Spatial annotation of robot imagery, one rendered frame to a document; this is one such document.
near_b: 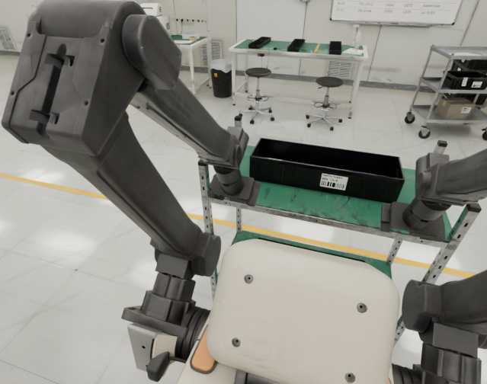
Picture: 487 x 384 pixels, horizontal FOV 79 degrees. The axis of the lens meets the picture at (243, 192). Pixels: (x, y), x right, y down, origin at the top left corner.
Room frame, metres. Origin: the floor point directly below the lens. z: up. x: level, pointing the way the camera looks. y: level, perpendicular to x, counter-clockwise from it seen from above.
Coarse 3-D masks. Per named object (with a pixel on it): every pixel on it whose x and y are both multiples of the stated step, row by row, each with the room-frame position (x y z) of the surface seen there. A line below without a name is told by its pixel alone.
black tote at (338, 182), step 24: (264, 144) 1.18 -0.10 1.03; (288, 144) 1.15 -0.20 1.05; (264, 168) 1.01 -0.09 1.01; (288, 168) 0.98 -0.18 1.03; (312, 168) 0.95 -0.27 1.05; (360, 168) 1.05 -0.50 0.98; (384, 168) 1.03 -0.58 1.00; (336, 192) 0.92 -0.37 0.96; (360, 192) 0.90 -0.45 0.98; (384, 192) 0.87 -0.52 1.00
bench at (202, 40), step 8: (200, 40) 4.93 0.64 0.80; (208, 40) 5.21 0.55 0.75; (184, 48) 4.62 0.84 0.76; (192, 48) 4.57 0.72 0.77; (208, 48) 5.20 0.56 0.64; (192, 56) 4.61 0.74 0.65; (208, 56) 5.21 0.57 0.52; (192, 64) 4.59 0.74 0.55; (208, 64) 5.21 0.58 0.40; (192, 72) 4.58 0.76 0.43; (208, 72) 5.21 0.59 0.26; (192, 80) 4.59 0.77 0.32; (208, 80) 5.12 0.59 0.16; (192, 88) 4.59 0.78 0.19
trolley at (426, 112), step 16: (432, 48) 3.71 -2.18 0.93; (448, 48) 3.75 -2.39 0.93; (464, 48) 3.74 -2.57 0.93; (480, 48) 3.73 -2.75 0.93; (448, 64) 3.30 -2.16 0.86; (432, 80) 3.75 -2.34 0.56; (416, 96) 3.74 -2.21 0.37; (416, 112) 3.55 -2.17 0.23; (432, 112) 3.60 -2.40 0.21; (480, 112) 3.54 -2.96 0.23
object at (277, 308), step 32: (224, 256) 0.24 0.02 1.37; (256, 256) 0.23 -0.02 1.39; (288, 256) 0.23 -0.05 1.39; (320, 256) 0.25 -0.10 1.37; (224, 288) 0.21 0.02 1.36; (256, 288) 0.20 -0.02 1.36; (288, 288) 0.20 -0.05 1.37; (320, 288) 0.19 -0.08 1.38; (352, 288) 0.19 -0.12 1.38; (384, 288) 0.19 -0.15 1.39; (224, 320) 0.18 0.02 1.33; (256, 320) 0.18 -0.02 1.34; (288, 320) 0.17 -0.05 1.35; (320, 320) 0.17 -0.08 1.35; (352, 320) 0.17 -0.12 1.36; (384, 320) 0.16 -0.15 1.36; (224, 352) 0.16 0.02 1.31; (256, 352) 0.16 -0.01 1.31; (288, 352) 0.15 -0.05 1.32; (320, 352) 0.15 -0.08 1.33; (352, 352) 0.15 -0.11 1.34; (384, 352) 0.14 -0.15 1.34
